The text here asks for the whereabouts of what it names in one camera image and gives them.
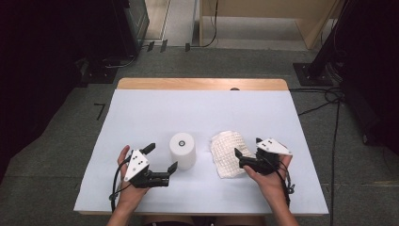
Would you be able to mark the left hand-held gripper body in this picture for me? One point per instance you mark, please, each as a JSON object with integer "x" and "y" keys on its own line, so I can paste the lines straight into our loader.
{"x": 150, "y": 179}

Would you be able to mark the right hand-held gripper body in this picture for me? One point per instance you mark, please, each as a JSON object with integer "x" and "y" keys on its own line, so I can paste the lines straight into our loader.
{"x": 263, "y": 164}

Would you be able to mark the white waffle cloth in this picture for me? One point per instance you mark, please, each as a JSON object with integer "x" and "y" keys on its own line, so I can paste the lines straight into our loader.
{"x": 226, "y": 157}

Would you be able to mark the white plastic cylinder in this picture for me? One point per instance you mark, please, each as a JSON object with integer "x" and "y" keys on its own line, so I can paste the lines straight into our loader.
{"x": 183, "y": 157}

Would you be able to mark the person's right hand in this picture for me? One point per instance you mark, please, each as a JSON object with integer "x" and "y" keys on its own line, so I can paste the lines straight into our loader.
{"x": 269, "y": 188}

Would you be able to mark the person's left hand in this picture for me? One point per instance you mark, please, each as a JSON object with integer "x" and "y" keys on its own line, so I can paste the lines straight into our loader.
{"x": 128, "y": 196}

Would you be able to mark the white table sheet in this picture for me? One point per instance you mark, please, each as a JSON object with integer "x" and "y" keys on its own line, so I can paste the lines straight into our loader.
{"x": 150, "y": 119}

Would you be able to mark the wooden table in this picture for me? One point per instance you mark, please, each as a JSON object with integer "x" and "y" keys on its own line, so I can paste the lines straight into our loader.
{"x": 200, "y": 84}

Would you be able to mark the black stand with base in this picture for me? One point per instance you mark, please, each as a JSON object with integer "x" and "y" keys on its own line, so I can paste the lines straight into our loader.
{"x": 310, "y": 78}

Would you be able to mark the black stand base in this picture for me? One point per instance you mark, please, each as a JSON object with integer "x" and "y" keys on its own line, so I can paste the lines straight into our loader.
{"x": 98, "y": 75}

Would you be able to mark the beige wooden desk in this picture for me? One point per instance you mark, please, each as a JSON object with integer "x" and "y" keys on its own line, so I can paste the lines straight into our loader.
{"x": 313, "y": 31}

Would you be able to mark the black cabinet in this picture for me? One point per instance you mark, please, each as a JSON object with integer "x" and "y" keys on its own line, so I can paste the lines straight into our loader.
{"x": 136, "y": 25}

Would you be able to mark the black floor bracket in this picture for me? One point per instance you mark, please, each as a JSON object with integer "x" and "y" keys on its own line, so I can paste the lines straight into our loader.
{"x": 163, "y": 45}
{"x": 150, "y": 46}
{"x": 187, "y": 47}

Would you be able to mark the metal frame rail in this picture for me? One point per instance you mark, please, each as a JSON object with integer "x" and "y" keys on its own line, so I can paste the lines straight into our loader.
{"x": 166, "y": 19}

